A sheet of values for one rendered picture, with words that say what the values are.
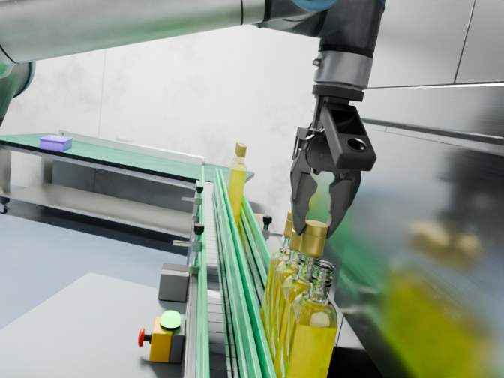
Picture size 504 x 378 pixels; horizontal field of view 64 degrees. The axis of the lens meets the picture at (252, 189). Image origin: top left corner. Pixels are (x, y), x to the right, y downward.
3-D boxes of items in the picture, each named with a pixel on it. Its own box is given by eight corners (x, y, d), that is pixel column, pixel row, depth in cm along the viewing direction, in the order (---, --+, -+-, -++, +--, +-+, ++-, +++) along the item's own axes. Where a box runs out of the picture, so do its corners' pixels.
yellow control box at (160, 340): (181, 365, 89) (184, 335, 88) (145, 363, 88) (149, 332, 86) (181, 346, 96) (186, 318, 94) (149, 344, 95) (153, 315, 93)
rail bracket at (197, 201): (199, 223, 149) (203, 187, 147) (178, 220, 148) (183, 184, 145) (199, 220, 153) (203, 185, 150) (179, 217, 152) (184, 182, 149)
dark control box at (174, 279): (185, 303, 116) (189, 276, 114) (157, 301, 115) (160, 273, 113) (186, 290, 124) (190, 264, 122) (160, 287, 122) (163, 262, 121)
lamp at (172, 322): (179, 331, 89) (181, 319, 88) (158, 330, 88) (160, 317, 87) (180, 320, 93) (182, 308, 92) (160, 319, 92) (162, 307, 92)
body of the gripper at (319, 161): (335, 170, 64) (351, 93, 62) (355, 181, 56) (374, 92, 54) (289, 163, 63) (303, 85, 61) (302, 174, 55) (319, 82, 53)
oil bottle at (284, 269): (293, 390, 68) (318, 271, 63) (260, 388, 67) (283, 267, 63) (286, 368, 73) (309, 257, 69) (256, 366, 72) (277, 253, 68)
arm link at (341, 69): (382, 58, 53) (322, 47, 51) (375, 94, 54) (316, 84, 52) (360, 63, 60) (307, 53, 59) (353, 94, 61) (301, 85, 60)
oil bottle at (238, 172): (239, 216, 166) (250, 148, 160) (226, 214, 165) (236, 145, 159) (238, 212, 171) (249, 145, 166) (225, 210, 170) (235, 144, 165)
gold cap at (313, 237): (325, 258, 58) (331, 229, 57) (301, 255, 57) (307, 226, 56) (319, 248, 61) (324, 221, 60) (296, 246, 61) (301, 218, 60)
